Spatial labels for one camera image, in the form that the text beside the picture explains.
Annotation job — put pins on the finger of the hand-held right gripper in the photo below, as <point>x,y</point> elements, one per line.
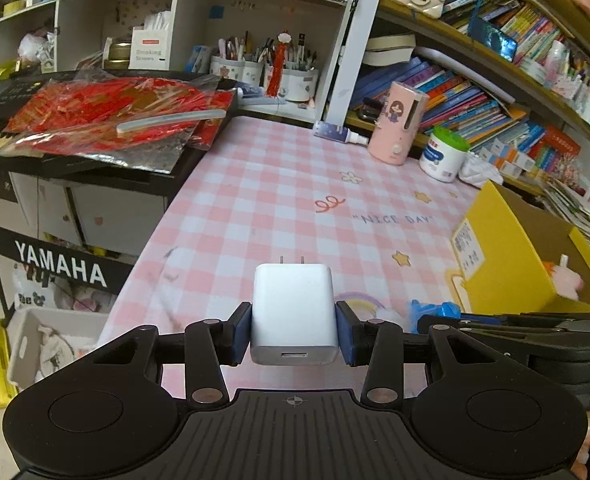
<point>485,322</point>

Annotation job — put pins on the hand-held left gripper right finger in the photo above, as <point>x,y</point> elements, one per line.
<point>347,332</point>

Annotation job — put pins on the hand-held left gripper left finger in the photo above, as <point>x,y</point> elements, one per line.
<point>241,332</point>

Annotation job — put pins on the white charger plug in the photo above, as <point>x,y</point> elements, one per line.
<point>295,310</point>

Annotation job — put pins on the blue foil candy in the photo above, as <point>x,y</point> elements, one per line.
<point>425,310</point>

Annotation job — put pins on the yellow cardboard box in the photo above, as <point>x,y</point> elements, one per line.
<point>510,255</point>

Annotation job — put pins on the pale pink plush bunny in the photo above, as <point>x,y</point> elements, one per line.
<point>565,280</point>

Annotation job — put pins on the pink checked tablecloth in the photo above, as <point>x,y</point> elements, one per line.
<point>275,210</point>

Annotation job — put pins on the yellow bookshelf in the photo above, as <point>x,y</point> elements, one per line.
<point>527,187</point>

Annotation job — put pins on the pile of magazines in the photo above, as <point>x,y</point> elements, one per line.
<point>580,215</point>

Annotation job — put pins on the white jar green lid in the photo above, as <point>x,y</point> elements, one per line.
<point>442,160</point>

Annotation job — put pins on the row of small boxes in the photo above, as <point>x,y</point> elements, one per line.
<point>510,155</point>

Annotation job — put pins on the white drawer cabinet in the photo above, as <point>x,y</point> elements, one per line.
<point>115,210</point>

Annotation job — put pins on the white storage basket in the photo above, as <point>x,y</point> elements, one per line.
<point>50,350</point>

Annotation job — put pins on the small glue bottle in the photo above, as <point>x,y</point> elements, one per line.
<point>332,131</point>

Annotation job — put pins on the pink humidifier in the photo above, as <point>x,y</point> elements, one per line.
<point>395,130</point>

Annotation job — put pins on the row of colourful books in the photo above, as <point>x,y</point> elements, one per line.
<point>455,100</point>

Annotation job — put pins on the white pen holder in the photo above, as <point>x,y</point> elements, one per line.
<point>300,85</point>
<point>225,70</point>
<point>254,74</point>

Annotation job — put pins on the row of small bottles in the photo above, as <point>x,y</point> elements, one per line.
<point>570,85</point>

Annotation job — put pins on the stack of red foil packets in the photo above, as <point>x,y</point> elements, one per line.
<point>90,110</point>

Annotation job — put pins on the blue glitter box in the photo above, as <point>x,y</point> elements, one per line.
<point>495,40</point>

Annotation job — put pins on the thick dark book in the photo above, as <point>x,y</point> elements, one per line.
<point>390,50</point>

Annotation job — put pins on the white straws box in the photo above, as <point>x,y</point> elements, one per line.
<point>150,50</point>

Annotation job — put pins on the gold round tin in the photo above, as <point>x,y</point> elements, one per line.
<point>117,55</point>

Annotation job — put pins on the row of thin picture books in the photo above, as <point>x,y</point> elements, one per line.
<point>515,20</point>

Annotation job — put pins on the white shelf unit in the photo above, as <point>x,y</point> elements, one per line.
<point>255,15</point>

